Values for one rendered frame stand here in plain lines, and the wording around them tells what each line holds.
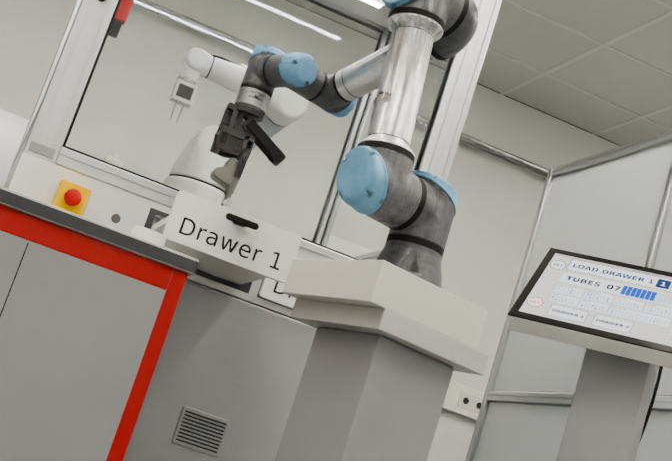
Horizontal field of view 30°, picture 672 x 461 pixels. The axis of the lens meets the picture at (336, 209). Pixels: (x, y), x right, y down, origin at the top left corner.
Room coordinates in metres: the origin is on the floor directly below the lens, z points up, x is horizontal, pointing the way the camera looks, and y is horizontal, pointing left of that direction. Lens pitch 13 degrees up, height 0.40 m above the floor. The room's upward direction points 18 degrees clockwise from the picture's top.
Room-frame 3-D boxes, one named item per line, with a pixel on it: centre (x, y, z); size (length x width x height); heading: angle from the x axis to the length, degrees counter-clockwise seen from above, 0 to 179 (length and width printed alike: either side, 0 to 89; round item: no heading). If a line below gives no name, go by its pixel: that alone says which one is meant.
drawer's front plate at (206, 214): (2.64, 0.19, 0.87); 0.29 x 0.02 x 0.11; 105
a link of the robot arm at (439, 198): (2.40, -0.16, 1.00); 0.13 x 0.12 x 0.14; 129
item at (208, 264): (2.84, 0.25, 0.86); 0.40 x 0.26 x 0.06; 15
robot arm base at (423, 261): (2.40, -0.17, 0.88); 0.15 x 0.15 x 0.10
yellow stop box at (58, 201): (2.84, 0.59, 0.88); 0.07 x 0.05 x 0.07; 105
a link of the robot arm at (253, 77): (2.72, 0.25, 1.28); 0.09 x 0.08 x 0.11; 39
